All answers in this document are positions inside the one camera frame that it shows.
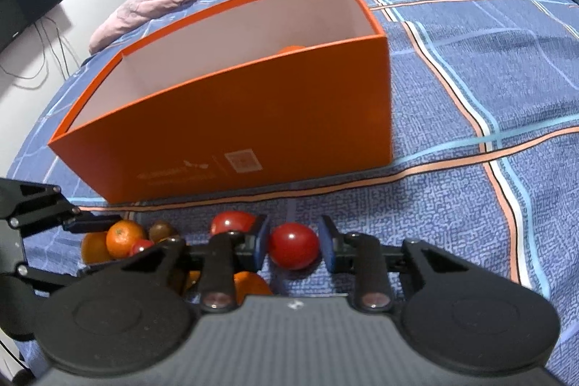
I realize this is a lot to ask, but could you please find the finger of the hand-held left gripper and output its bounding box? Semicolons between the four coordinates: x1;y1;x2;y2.
18;264;86;292
0;178;132;233

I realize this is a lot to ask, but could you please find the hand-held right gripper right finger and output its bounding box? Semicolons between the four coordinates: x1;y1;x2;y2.
318;215;457;311

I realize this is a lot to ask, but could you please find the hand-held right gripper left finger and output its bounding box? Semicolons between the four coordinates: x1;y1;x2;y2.
115;216;272;311

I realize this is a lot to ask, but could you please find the orange cardboard box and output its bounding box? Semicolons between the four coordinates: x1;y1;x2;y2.
47;0;393;204

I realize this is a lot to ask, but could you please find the brown kiwi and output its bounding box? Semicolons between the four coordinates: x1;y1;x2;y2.
148;221;182;243

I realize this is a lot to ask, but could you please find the blue plaid bed sheet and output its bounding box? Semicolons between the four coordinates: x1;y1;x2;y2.
0;0;579;386

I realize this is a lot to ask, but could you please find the hanging black cable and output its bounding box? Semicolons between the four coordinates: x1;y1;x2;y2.
0;51;50;90
34;17;79;77

